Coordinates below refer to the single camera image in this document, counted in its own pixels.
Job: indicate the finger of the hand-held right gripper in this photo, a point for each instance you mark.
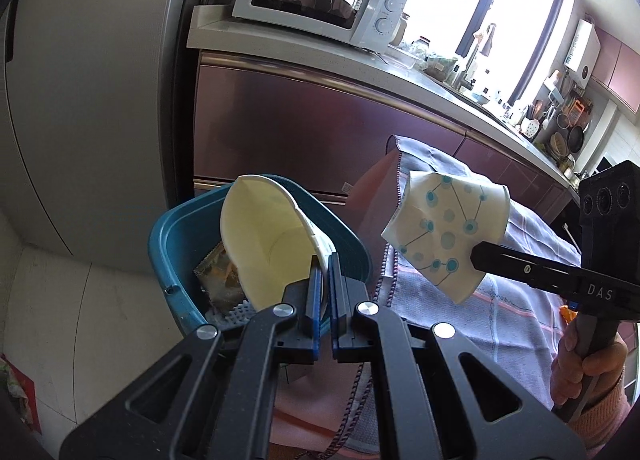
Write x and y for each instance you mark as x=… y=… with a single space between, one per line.
x=520 y=267

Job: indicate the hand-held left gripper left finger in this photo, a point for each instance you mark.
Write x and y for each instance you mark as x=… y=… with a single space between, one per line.
x=314 y=310

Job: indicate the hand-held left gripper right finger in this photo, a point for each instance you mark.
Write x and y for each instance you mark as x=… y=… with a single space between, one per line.
x=336 y=310

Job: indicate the white foam fruit net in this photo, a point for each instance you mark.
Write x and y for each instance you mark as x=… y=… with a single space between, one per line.
x=240 y=312

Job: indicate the white paper cup blue dots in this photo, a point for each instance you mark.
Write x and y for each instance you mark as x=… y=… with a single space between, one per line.
x=450 y=220
x=265 y=240

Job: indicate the copper foil packet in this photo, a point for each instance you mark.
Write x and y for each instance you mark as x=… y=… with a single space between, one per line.
x=215 y=275

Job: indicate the teal plastic bin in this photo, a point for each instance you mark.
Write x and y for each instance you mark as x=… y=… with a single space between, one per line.
x=175 y=240

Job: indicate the person's right hand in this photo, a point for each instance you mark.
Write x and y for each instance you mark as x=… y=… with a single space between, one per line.
x=600 y=362

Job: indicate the grey checked cloth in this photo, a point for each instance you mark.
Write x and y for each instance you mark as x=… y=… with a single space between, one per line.
x=510 y=320

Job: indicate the orange peel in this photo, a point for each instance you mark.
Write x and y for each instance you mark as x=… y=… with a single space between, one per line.
x=569 y=315

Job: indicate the hanging frying pan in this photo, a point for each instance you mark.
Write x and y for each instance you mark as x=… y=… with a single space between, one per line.
x=575 y=138

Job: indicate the white dotted utensil holder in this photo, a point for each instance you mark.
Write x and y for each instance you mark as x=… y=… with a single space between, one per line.
x=530 y=127

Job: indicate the purple kitchen cabinet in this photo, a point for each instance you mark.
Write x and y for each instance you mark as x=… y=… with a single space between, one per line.
x=300 y=129

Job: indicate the white water heater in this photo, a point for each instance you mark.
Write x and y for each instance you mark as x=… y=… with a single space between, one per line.
x=584 y=52

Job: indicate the metal kitchen faucet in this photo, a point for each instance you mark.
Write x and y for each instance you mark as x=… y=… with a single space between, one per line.
x=475 y=59

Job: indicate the red patterned bag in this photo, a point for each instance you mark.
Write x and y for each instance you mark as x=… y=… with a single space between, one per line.
x=15 y=390

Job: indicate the grey refrigerator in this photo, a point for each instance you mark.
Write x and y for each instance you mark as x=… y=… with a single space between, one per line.
x=90 y=89

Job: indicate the pink wall cabinet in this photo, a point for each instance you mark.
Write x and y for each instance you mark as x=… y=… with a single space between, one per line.
x=620 y=69

